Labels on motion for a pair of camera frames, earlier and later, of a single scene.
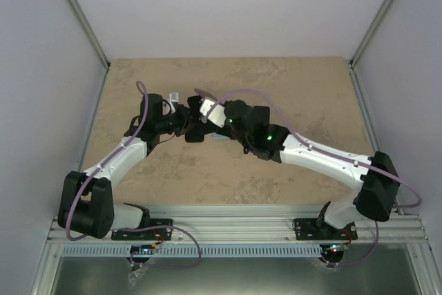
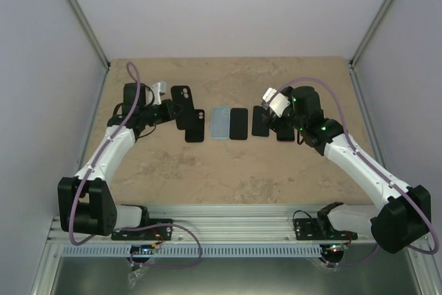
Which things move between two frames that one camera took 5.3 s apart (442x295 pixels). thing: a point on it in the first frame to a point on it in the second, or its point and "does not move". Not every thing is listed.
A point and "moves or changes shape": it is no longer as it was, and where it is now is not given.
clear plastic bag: x=132 y=275 does not move
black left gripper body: x=182 y=121 to x=162 y=117
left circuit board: x=142 y=249 does not move
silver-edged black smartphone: x=261 y=115 does not move
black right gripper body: x=237 y=135 to x=273 y=122
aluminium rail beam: x=260 y=223 does not move
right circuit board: x=333 y=250 does not move
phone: x=204 y=94 moves or changes shape
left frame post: x=79 y=14 does not move
